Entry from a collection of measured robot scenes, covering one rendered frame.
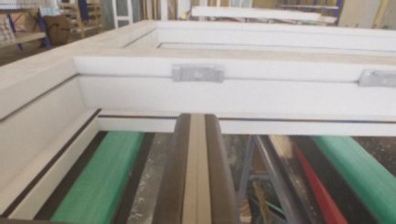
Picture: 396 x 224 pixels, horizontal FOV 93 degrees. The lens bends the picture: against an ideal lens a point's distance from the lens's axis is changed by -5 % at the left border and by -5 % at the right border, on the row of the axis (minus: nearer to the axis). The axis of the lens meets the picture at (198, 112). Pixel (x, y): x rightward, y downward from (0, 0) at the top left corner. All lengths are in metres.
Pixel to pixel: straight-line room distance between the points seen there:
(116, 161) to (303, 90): 0.19
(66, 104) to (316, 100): 0.25
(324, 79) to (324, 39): 0.48
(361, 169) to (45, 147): 0.26
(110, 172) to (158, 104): 0.08
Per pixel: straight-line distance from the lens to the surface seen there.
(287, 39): 0.66
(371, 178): 0.21
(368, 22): 9.73
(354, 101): 0.27
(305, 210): 0.54
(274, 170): 0.64
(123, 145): 0.20
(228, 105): 0.21
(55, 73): 0.20
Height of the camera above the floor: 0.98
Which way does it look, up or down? 29 degrees down
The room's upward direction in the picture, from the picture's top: 1 degrees clockwise
